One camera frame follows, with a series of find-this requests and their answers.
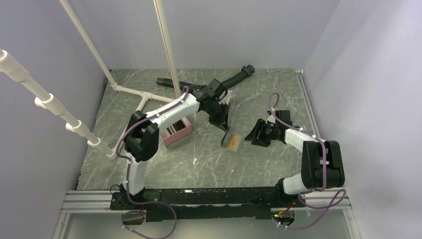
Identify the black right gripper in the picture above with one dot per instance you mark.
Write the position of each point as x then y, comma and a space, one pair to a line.
259, 140

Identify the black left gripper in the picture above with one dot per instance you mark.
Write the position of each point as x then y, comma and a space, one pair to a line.
222, 120

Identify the mint green card holder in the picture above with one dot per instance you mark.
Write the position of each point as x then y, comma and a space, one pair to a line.
230, 130

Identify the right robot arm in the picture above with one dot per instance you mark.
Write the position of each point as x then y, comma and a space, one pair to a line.
321, 161

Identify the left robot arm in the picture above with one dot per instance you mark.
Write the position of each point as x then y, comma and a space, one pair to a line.
141, 138

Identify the card stack in box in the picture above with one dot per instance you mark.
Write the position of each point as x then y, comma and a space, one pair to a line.
176, 127

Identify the pink card box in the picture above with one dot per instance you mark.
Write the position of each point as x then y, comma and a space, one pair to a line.
169, 139

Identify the white PVC pipe with fittings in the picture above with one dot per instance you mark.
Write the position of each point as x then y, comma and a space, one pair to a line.
46, 100

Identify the white PVC pipe frame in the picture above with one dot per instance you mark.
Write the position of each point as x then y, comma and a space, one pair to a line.
126, 34

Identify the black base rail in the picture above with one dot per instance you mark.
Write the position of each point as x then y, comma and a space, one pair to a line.
182, 204

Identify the aluminium frame rail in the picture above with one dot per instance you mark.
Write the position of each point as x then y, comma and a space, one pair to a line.
100, 201

